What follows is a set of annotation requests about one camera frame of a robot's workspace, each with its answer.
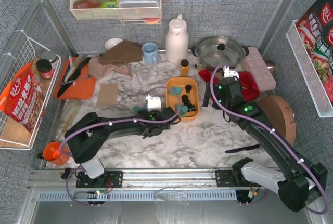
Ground orange cup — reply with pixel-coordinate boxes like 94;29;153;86
42;142;70;166

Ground purple spatula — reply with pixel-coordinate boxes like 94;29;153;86
225;144;261;154

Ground white wire basket left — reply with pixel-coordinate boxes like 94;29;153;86
1;30;62;150

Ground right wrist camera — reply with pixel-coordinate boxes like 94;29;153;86
223;66;239;79

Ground orange cutting board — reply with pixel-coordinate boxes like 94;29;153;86
53;58;96;100

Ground black kitchen knife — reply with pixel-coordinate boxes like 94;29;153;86
56;56;91;98

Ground orange snack bag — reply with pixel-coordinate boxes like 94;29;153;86
1;62;45;133

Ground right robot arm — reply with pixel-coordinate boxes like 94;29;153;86
203;77;329;215

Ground silver lidded jar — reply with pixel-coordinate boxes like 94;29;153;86
41;51;57;64

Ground red lidded jar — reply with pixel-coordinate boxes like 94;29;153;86
35;59;54;80

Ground red seasoning packets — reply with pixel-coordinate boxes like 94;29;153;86
296;0;332;102

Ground steel pot with lid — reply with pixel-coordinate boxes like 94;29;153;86
191;36;249;71

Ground pink egg tray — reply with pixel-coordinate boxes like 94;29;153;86
242;46;276;91

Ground small orange bottle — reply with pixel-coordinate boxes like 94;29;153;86
180;59;189;77

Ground light blue mug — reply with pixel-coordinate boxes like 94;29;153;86
142;42;160;65

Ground red cloth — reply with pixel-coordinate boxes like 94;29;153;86
198;69;260;101

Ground striped pink cloth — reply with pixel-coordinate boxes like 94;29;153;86
88;56;132;81

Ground white thermos jug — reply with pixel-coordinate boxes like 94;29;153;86
165;14;189;64

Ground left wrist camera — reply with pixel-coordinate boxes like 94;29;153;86
146;94;162;111

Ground orange storage basket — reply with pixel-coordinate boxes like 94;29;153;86
166;77;200;122

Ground round wooden board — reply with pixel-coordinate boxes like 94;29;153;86
258;96;296;145

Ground tan felt coaster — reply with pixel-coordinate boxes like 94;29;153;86
97;83;118;107

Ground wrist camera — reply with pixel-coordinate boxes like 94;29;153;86
146;94;162;111
223;66;239;79

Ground white mesh basket right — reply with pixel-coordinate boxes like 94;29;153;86
286;20;332;118

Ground black coffee capsule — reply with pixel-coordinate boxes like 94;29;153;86
186;103;196;112
181;95;188;104
185;85;192;93

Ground clear plastic containers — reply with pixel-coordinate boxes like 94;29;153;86
118;0;160;19

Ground green coffee capsule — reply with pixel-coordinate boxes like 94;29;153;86
176;104;182;113
170;87;176;96
175;87;182;95
133;106;144;114
181;105;188;114

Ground white bowl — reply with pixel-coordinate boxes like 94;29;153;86
105;37;123;50

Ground brown cloth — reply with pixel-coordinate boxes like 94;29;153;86
99;41;143;65

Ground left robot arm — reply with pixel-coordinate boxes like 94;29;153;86
65;107;181;180

